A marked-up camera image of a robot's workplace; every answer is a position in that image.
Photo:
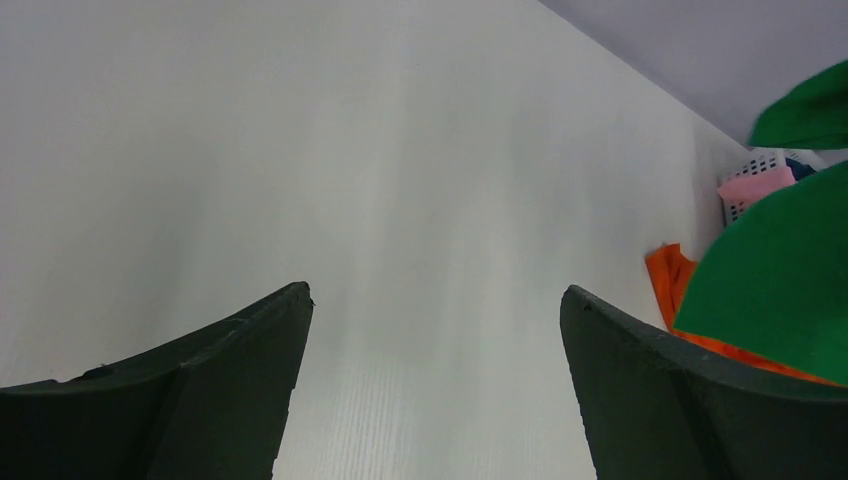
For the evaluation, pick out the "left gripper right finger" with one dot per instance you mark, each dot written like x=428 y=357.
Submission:
x=655 y=406

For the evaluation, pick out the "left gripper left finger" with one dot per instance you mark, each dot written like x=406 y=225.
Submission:
x=212 y=404

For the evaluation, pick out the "orange t shirt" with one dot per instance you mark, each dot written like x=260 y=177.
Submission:
x=670 y=272

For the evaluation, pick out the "green t shirt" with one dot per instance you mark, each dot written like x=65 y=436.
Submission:
x=774 y=284

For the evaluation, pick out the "pink t shirt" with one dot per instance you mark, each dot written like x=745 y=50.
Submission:
x=752 y=188

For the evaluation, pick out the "white plastic laundry basket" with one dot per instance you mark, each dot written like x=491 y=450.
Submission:
x=763 y=159

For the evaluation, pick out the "navy blue t shirt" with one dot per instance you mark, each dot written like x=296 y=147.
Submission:
x=799 y=169

